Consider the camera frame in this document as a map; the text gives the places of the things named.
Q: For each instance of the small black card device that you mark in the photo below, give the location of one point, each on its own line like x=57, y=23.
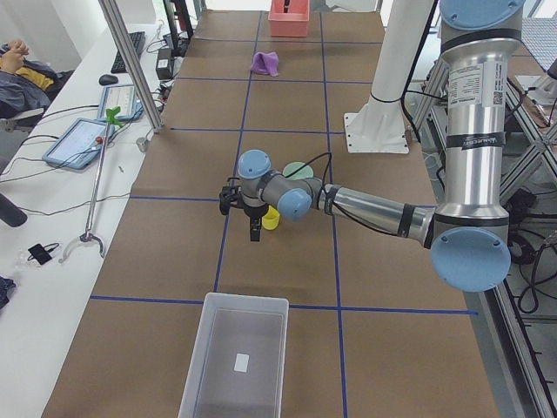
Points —
x=40, y=254

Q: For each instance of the pink plastic bin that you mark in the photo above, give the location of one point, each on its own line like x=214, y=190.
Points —
x=289, y=18

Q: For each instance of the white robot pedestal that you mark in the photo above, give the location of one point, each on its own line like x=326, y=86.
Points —
x=379, y=125

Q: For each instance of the clear plastic bin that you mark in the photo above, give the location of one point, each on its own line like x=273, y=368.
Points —
x=231, y=324

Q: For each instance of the yellow plastic cup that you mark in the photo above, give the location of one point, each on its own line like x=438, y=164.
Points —
x=270, y=221

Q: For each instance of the near blue teach pendant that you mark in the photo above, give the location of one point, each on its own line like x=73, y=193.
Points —
x=78, y=145

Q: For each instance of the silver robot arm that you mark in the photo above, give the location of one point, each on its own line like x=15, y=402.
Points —
x=467, y=233

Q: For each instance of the mint green bowl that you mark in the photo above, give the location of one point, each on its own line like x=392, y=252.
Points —
x=298, y=170

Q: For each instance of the reacher grabber tool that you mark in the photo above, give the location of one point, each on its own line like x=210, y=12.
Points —
x=88, y=236

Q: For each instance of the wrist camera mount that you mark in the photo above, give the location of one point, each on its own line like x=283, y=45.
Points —
x=229, y=196

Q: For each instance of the far blue teach pendant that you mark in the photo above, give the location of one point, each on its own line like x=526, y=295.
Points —
x=123, y=96

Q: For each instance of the black computer mouse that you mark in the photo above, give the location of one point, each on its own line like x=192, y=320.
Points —
x=107, y=79

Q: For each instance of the black power adapter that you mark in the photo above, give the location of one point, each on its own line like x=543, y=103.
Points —
x=165, y=64

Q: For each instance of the white label sticker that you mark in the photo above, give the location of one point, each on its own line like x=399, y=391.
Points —
x=241, y=363

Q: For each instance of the seated person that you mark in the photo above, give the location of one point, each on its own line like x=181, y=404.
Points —
x=27, y=84

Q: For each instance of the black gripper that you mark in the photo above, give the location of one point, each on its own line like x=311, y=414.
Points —
x=254, y=212

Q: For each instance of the blue teach pendant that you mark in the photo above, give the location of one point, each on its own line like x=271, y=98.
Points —
x=78, y=145
x=123, y=96

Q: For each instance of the purple cloth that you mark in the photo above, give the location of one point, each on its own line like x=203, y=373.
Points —
x=265, y=64

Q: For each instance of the aluminium frame post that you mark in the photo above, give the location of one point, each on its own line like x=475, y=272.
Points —
x=125, y=47

